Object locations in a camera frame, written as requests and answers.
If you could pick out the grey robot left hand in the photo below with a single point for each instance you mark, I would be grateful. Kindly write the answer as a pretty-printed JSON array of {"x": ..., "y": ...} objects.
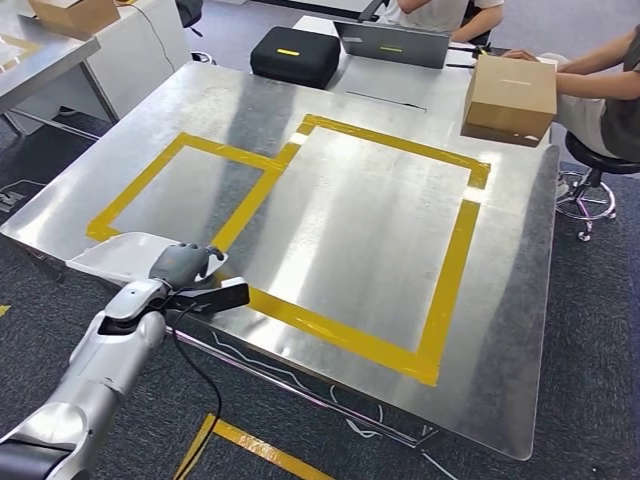
[{"x": 177, "y": 265}]

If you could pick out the white plastic car part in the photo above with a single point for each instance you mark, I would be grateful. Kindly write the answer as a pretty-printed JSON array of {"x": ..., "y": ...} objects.
[{"x": 110, "y": 255}]

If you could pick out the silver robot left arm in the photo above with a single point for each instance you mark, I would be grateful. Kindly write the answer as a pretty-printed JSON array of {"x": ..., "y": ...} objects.
[{"x": 100, "y": 371}]

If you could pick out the silver metal workbench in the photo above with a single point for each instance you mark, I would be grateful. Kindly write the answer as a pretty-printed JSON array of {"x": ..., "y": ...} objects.
[
  {"x": 40, "y": 60},
  {"x": 360, "y": 238}
]

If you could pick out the white desk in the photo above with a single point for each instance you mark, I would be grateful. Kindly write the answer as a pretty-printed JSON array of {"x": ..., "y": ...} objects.
[{"x": 135, "y": 60}]

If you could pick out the yellow floor tape marking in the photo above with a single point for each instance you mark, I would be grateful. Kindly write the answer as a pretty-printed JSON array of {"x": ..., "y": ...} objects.
[{"x": 260, "y": 450}]

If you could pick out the black office chair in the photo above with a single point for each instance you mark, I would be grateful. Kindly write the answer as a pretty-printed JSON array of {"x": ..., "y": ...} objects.
[{"x": 189, "y": 10}]

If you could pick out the black hard case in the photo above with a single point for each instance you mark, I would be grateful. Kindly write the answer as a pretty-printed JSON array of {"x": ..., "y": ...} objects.
[{"x": 295, "y": 60}]

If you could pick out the brown cardboard box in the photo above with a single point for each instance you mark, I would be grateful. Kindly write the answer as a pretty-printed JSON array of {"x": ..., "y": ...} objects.
[
  {"x": 510, "y": 93},
  {"x": 75, "y": 13}
]

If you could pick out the pale grey desk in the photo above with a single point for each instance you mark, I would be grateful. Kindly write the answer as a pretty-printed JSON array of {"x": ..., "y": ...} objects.
[{"x": 400, "y": 83}]

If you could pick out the grey laptop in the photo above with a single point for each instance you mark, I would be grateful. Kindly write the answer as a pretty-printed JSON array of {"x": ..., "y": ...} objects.
[{"x": 395, "y": 46}]

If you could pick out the person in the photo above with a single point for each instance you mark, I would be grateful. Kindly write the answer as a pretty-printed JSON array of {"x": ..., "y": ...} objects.
[
  {"x": 620, "y": 126},
  {"x": 430, "y": 10}
]

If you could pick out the black stool with chrome base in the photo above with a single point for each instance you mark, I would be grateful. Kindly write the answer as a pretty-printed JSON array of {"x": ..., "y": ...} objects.
[{"x": 595, "y": 159}]

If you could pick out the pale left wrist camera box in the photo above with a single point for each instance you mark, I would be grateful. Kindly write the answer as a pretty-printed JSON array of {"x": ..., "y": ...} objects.
[{"x": 220, "y": 298}]

